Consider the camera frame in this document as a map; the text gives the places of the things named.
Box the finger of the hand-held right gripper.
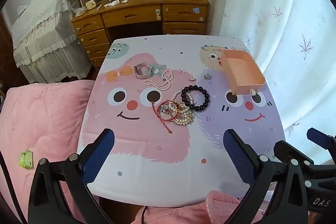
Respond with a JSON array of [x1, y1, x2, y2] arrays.
[[307, 127, 336, 159], [273, 140, 336, 180]]

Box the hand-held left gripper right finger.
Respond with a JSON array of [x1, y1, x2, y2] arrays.
[[223, 128, 315, 224]]

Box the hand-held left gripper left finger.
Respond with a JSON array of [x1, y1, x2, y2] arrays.
[[28, 128, 115, 224]]

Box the orange plastic box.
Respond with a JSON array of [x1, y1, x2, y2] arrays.
[[220, 49, 265, 96]]

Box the red string bracelet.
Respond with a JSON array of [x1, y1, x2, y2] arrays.
[[150, 101, 179, 134]]

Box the black bead bracelet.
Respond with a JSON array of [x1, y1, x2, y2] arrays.
[[181, 85, 210, 111]]

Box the white pearl bracelet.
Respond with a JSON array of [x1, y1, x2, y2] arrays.
[[172, 90, 195, 109]]

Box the pink band watch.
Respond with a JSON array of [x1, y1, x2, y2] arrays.
[[134, 62, 153, 80]]

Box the white pearl necklace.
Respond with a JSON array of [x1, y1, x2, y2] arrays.
[[143, 70, 174, 91]]

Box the pink quilted blanket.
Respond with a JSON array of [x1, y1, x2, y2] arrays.
[[0, 80, 95, 224]]

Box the pink fleece clothing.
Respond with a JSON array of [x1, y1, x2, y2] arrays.
[[135, 189, 265, 224]]

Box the small green packet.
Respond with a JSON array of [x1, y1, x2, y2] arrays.
[[18, 150, 34, 169]]

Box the white floral curtain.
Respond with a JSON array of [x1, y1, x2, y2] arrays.
[[203, 0, 336, 165]]

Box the wooden desk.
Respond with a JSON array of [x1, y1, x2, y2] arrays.
[[71, 0, 210, 68]]

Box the clear plastic bag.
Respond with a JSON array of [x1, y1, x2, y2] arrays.
[[71, 5, 87, 17]]

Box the crumpled white tissues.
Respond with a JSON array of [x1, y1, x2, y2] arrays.
[[104, 0, 131, 7]]

